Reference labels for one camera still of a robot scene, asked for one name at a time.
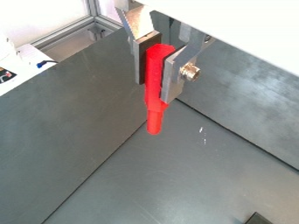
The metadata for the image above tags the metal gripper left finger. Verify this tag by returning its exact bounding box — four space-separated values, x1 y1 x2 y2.
116 4 161 85

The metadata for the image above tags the red hexagonal peg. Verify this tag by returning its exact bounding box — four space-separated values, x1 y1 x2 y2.
144 44 175 135

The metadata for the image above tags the aluminium frame profile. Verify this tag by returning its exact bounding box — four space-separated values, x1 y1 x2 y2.
32 0 123 50

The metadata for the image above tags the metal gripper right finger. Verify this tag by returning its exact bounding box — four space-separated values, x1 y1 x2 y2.
159 23 216 105

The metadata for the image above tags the dark board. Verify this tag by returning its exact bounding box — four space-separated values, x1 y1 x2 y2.
244 213 273 224

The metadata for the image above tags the white control box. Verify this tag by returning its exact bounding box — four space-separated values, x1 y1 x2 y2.
0 32 57 96

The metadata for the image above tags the blue black cable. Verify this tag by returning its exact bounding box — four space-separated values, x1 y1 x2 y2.
36 59 58 69

